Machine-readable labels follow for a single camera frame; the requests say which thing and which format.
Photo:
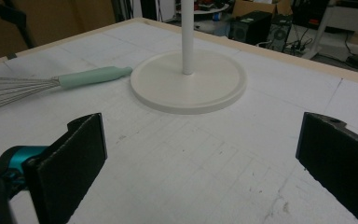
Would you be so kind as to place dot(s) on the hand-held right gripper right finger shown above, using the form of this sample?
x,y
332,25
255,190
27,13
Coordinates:
x,y
338,161

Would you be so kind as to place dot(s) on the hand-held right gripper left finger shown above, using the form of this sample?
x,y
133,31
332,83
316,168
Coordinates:
x,y
68,165

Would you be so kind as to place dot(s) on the white stand with round base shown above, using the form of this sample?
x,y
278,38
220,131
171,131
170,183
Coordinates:
x,y
188,84

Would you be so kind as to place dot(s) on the black stand leg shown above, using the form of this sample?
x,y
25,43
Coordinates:
x,y
30,39

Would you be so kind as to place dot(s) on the black tape strip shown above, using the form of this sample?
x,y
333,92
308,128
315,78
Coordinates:
x,y
11,56

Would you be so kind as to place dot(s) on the white desk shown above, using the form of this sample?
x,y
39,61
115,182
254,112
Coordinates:
x,y
320,34

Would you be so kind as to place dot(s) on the grey computer tower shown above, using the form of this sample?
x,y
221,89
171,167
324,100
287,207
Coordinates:
x,y
279,34

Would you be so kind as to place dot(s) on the black computer tower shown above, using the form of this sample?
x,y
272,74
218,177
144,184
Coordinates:
x,y
251,28

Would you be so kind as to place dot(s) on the cardboard box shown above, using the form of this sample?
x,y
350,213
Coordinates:
x,y
254,6

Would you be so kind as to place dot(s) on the blue bottle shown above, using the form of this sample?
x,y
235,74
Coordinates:
x,y
216,16

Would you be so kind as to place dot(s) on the round white table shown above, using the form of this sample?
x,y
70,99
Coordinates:
x,y
208,11

